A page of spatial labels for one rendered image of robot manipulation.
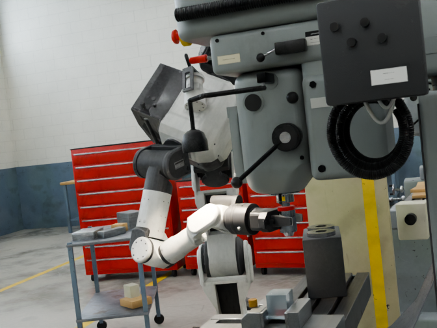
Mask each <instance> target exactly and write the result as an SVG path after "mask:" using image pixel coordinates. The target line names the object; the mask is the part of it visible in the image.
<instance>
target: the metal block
mask: <svg viewBox="0 0 437 328"><path fill-rule="evenodd" d="M266 302H267V313H268V319H285V315H284V313H285V312H286V310H287V309H288V308H289V307H290V306H291V305H292V304H293V303H294V300H293V289H292V288H287V289H272V290H271V291H270V292H269V293H268V294H267V295H266Z"/></svg>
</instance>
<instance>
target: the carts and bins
mask: <svg viewBox="0 0 437 328"><path fill-rule="evenodd" d="M116 214H117V220H118V223H115V224H113V225H107V226H96V227H92V226H88V228H82V229H80V230H78V231H76V232H74V233H72V239H73V240H72V241H71V242H69V243H67V245H66V247H67V248H68V258H69V263H70V273H71V278H72V288H73V298H74V304H75V314H76V323H77V328H83V323H82V322H87V321H98V320H99V322H98V324H97V328H107V322H106V321H104V320H109V319H115V318H126V317H132V316H144V322H145V328H150V319H149V313H150V309H151V307H152V304H153V300H154V298H155V307H156V313H157V314H156V315H155V317H154V321H155V323H157V324H161V323H163V322H164V316H163V315H162V314H161V311H160V305H159V294H158V285H157V278H156V272H155V267H152V266H151V270H152V281H153V286H145V280H144V270H143V264H142V263H138V269H139V279H140V287H139V284H136V283H129V284H125V285H124V289H119V290H107V291H102V292H101V291H100V289H99V279H98V269H97V263H96V253H95V247H94V245H97V244H102V243H114V242H120V241H130V238H131V232H132V229H134V228H135V227H136V225H137V219H138V215H139V210H128V211H124V212H117V213H116ZM85 245H89V246H90V252H91V258H92V268H93V274H94V284H95V290H96V293H95V294H94V295H93V297H92V298H91V300H90V301H89V302H88V304H87V305H86V307H85V308H84V309H83V311H82V312H81V307H80V302H79V292H78V286H77V276H76V270H75V260H74V255H73V247H79V246H85Z"/></svg>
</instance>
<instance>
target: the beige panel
mask: <svg viewBox="0 0 437 328"><path fill-rule="evenodd" d="M305 193H306V205H307V211H308V223H309V226H311V225H319V224H333V225H334V226H339V231H340V234H341V241H342V247H343V260H344V266H345V273H352V274H353V275H356V274H357V273H362V272H369V278H370V284H371V297H370V298H369V301H368V303H367V306H366V308H365V310H364V313H363V315H362V318H361V320H360V322H359V324H358V327H357V328H387V327H389V326H391V325H392V324H393V323H394V322H395V321H396V320H397V318H398V317H399V316H400V315H401V313H400V306H399V294H398V287H397V274H396V267H395V255H394V248H393V235H392V228H391V215H390V203H389V196H388V183H387V178H386V177H385V178H383V179H378V180H367V179H366V180H365V179H363V178H362V179H361V178H359V177H357V178H342V179H333V180H316V179H315V178H314V177H313V178H312V179H311V180H310V182H309V183H308V184H307V186H306V187H305Z"/></svg>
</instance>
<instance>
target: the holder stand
mask: <svg viewBox="0 0 437 328"><path fill-rule="evenodd" d="M302 244H303V251H304V263H305V269H306V281H307V287H308V298H310V299H320V298H329V297H346V296H347V285H346V278H345V266H344V260H343V247H342V241H341V234H340V231H339V226H334V225H333V224H319V225H311V226H308V227H307V228H305V229H304V231H303V238H302Z"/></svg>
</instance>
